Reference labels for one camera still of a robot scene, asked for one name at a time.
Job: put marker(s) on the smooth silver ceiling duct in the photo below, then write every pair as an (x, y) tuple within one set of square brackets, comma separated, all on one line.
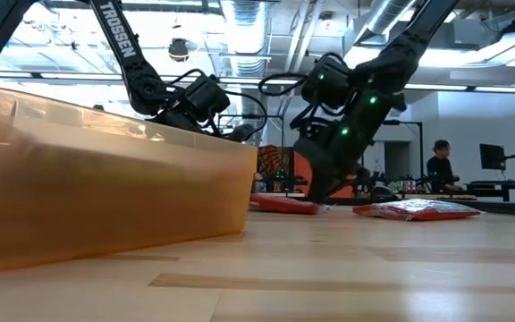
[(374, 22)]

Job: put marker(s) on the orange translucent plastic basket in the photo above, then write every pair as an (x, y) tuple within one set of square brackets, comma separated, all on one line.
[(105, 201)]

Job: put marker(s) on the orange black patterned panel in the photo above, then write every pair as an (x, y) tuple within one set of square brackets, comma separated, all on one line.
[(273, 161)]

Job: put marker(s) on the black desk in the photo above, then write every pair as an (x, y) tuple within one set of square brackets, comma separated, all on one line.
[(503, 187)]

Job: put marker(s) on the person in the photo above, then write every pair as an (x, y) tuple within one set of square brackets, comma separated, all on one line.
[(441, 170)]

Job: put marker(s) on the orange background panel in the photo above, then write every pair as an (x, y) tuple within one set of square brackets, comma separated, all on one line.
[(302, 172)]

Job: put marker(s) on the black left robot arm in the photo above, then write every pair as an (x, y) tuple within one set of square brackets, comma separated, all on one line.
[(119, 36)]

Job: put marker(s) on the black background rig stand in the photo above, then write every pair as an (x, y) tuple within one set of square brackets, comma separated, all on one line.
[(411, 122)]

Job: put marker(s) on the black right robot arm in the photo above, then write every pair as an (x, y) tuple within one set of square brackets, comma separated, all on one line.
[(400, 53)]

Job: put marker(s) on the black ceiling dome camera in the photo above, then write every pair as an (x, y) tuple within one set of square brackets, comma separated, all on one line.
[(178, 49)]

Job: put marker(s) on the round ceiling sensor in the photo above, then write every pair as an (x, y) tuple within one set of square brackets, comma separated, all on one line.
[(326, 18)]

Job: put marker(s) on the red popcorn bag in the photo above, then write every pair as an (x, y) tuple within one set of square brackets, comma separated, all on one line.
[(418, 211), (284, 205)]

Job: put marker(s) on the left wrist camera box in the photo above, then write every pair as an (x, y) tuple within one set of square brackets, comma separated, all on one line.
[(206, 96)]

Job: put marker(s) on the black computer monitor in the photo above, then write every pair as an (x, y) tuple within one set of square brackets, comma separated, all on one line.
[(492, 156)]

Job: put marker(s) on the silver ribbed ceiling duct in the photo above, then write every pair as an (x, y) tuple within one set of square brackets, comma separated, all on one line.
[(244, 40)]

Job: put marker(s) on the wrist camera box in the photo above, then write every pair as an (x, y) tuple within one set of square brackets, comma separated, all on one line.
[(329, 82), (206, 96)]

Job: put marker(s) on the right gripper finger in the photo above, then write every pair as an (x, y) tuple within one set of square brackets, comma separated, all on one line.
[(319, 185), (340, 176)]

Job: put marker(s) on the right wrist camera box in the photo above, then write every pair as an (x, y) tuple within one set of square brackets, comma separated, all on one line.
[(329, 82)]

